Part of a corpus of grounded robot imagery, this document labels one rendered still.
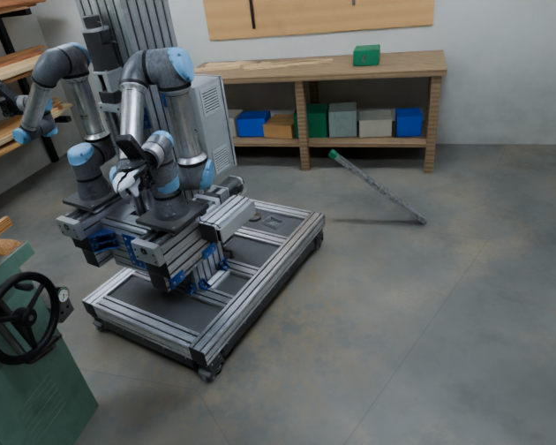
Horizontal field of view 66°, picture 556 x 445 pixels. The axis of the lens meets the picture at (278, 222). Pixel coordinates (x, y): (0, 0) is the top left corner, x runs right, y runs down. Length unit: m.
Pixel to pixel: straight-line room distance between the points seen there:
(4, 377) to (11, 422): 0.17
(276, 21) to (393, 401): 3.28
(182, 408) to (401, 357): 1.05
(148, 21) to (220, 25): 2.53
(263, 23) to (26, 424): 3.51
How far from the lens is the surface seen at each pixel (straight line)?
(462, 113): 4.32
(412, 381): 2.16
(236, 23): 4.36
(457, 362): 2.27
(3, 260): 1.78
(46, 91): 2.12
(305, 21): 4.18
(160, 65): 1.58
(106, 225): 2.18
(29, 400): 1.98
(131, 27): 1.86
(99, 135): 2.21
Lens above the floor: 1.70
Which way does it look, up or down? 32 degrees down
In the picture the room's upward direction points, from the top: 7 degrees counter-clockwise
